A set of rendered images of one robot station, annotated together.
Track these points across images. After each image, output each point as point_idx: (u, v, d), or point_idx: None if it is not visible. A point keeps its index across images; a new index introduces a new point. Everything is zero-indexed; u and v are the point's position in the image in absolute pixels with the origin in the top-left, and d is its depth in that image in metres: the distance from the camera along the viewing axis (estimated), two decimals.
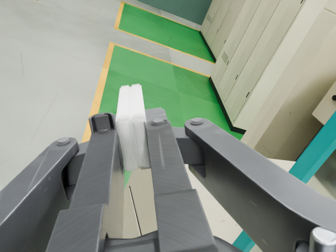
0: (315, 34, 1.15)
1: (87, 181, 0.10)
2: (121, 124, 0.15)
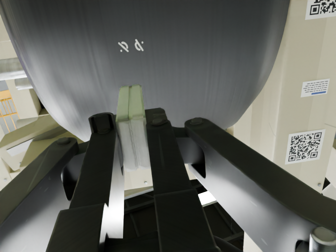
0: None
1: (87, 181, 0.10)
2: (121, 124, 0.15)
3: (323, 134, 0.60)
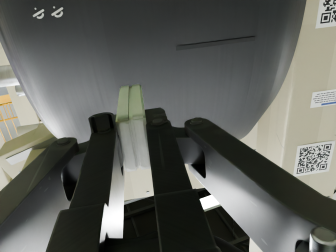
0: None
1: (87, 181, 0.10)
2: (121, 124, 0.15)
3: (333, 146, 0.58)
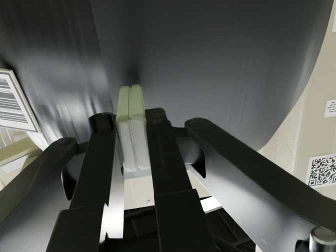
0: None
1: (87, 181, 0.10)
2: (121, 124, 0.15)
3: None
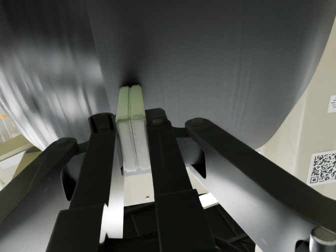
0: None
1: (87, 181, 0.10)
2: (120, 125, 0.15)
3: None
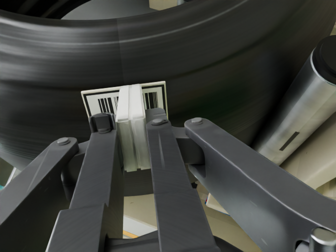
0: None
1: (87, 181, 0.10)
2: (121, 124, 0.15)
3: None
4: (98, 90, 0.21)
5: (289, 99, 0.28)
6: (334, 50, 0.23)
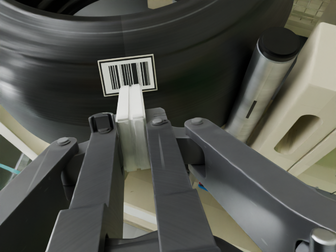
0: None
1: (87, 181, 0.10)
2: (121, 124, 0.15)
3: None
4: (109, 59, 0.32)
5: (247, 74, 0.38)
6: (272, 37, 0.33)
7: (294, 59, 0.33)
